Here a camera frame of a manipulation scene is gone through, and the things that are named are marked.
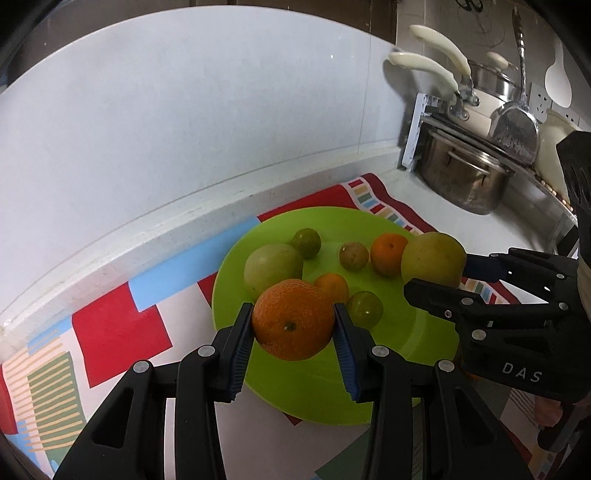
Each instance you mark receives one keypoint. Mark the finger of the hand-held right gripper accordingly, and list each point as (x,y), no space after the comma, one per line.
(482,267)
(434,300)

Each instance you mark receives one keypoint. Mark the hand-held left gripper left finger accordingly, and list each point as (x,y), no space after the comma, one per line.
(240,357)

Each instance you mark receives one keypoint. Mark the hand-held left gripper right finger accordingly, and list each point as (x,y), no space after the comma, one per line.
(346,357)

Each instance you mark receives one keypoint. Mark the green apple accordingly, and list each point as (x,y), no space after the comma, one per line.
(434,258)
(272,265)

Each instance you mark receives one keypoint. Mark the small green tangerine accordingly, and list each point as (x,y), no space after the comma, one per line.
(306,242)
(364,308)

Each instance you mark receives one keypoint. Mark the green plate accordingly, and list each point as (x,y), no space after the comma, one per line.
(295,383)

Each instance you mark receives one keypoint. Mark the large orange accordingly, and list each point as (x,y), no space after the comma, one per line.
(293,318)

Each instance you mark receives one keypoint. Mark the small brown fruit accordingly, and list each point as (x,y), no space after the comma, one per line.
(354,255)

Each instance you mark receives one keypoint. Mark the person's right hand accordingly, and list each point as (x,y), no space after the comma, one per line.
(548,412)

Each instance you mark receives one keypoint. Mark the steel stockpot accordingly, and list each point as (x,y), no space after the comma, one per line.
(461,180)

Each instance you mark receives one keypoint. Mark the colourful patchwork tablecloth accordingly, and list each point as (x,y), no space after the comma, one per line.
(124,332)

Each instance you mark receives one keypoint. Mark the black knife block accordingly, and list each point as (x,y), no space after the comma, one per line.
(575,166)

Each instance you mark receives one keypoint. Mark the metal spatula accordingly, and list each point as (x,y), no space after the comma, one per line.
(515,134)

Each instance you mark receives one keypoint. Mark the white ceramic pot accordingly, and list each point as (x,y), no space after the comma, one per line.
(549,143)

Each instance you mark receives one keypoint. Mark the white dish rack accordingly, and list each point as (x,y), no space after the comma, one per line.
(418,129)

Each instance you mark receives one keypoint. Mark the white rice paddle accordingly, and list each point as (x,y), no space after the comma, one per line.
(558,83)

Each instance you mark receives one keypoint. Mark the black hanging scissors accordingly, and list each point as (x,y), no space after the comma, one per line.
(468,3)

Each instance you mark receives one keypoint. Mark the white wall socket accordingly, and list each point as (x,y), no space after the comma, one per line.
(541,99)

